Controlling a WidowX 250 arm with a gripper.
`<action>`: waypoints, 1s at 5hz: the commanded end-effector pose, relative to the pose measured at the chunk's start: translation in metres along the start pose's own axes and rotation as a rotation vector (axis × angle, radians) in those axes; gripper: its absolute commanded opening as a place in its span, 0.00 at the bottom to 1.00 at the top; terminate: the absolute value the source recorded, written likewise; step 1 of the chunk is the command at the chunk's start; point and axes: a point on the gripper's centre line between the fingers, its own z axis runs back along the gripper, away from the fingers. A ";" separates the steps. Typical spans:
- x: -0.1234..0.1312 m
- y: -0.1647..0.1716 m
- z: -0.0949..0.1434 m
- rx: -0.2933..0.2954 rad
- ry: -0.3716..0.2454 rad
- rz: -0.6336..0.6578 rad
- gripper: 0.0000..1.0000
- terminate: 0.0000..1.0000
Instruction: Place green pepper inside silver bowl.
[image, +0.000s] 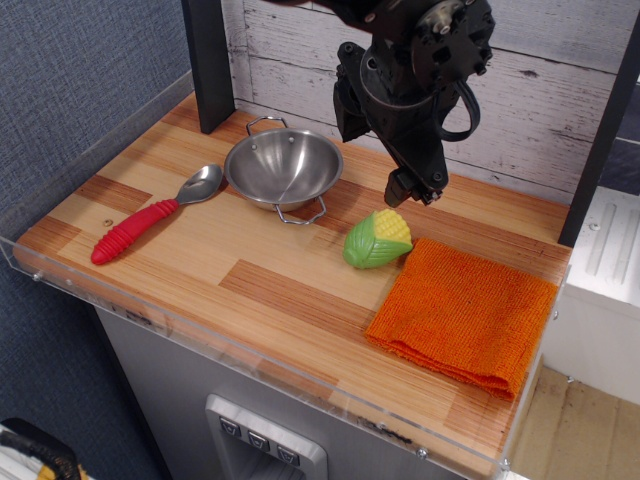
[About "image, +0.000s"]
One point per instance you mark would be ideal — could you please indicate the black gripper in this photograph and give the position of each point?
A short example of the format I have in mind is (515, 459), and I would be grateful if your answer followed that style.
(377, 91)

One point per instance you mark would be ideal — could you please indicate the green yellow toy corn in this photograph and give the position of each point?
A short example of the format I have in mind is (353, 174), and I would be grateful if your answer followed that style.
(377, 240)

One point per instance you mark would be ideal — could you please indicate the silver metal bowl with handles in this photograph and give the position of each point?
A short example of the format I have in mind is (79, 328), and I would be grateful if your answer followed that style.
(283, 169)

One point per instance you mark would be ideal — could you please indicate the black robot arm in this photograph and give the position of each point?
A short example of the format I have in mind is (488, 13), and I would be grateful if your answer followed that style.
(448, 42)

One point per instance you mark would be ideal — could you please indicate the orange folded cloth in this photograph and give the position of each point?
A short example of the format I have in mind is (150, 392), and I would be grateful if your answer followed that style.
(472, 319)

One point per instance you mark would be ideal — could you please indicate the white ribbed toy counter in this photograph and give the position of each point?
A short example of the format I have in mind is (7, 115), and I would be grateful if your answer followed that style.
(594, 334)

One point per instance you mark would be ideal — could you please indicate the grey toy fridge cabinet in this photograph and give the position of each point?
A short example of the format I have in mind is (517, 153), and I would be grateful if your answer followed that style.
(171, 383)

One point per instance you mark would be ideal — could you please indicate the silver dispenser panel with buttons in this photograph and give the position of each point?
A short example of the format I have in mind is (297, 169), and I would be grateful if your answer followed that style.
(251, 446)

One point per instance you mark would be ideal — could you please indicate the clear acrylic table guard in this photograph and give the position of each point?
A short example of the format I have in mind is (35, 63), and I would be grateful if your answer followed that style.
(230, 279)

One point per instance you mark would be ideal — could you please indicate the black and yellow object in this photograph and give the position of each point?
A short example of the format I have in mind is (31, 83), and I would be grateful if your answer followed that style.
(28, 452)

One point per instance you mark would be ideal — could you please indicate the red handled metal spoon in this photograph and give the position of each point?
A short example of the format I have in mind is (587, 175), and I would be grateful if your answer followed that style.
(200, 187)

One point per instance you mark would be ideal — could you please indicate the left black upright post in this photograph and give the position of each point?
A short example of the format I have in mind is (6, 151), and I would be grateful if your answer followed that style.
(209, 59)

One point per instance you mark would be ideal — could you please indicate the black upright post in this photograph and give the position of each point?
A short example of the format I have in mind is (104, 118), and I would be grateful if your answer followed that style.
(609, 125)
(209, 59)

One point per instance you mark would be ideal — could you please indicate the right black upright post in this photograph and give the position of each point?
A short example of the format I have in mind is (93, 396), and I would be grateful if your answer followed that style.
(609, 125)

